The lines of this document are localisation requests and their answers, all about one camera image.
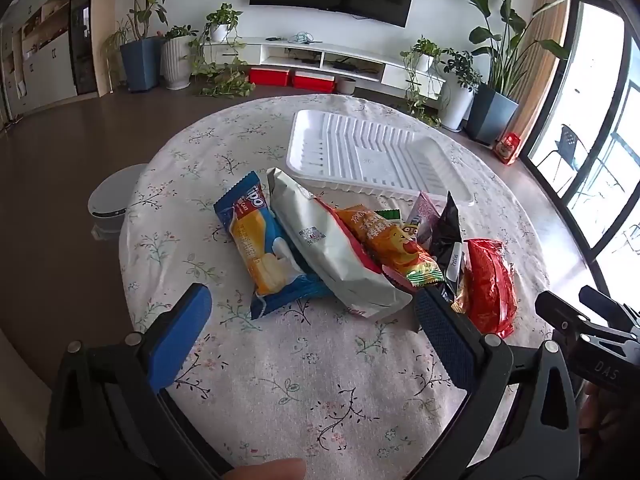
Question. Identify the person's left hand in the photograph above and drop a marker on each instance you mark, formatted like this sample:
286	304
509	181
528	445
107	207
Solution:
265	471

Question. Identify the red snack packet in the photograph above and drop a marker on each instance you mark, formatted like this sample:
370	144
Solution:
490	285

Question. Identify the black router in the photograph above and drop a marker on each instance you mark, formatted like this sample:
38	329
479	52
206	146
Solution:
344	65

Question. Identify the trailing pothos in white pot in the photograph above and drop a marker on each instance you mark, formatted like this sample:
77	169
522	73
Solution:
219	32
424	60

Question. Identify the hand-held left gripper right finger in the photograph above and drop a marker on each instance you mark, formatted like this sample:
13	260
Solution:
445	340

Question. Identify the black framed glass door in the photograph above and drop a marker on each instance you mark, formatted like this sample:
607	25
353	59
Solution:
572	85

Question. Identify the black outdoor chair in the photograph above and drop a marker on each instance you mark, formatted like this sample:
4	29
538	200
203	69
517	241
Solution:
567	145

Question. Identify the orange snack packet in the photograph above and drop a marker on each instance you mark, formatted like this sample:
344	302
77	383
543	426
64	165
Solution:
385	240

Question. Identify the broad-leaf plant in grey-blue pot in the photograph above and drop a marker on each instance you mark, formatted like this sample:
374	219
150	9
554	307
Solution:
492	110

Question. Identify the large white snack bag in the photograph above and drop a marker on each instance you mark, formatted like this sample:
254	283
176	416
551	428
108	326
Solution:
320	260

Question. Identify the white round stool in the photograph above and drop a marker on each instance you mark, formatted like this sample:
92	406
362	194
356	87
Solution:
112	195

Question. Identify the small green snack packet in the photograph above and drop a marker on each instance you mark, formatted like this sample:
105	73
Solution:
390	215

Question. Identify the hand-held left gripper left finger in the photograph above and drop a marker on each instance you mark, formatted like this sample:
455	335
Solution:
180	340

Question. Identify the plant in white ribbed pot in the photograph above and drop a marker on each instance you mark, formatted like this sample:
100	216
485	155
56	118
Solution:
176	60

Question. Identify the leafy tree in blue pot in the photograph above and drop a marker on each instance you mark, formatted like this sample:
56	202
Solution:
141	62

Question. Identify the beige curtain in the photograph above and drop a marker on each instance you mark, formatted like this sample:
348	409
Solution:
550	35

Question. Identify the plant in tall white pot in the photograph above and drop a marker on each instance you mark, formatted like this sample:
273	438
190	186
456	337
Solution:
457	100

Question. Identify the pink snack packet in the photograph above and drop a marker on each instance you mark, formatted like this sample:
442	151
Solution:
425	207

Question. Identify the white ribbed plastic tray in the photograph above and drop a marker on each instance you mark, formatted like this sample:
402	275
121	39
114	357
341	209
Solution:
365	155

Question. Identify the blue and yellow snack packet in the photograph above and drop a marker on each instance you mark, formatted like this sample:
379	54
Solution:
250	240

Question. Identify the white television cabinet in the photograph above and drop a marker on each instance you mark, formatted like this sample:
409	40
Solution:
300	46

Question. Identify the red storage box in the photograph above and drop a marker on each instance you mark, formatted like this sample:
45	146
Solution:
270	76
314	81

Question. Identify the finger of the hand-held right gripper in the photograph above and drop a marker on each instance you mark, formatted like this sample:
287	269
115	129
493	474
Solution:
607	305
560	310

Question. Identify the red gift bag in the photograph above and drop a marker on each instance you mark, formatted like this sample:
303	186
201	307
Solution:
507	149

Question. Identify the black snack packet white label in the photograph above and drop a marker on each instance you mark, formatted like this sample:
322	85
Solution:
445	240

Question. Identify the white wall cabinet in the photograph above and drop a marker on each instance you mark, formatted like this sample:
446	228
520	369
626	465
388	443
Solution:
45	70

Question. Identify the small grey empty pot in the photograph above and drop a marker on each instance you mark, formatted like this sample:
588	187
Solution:
346	86

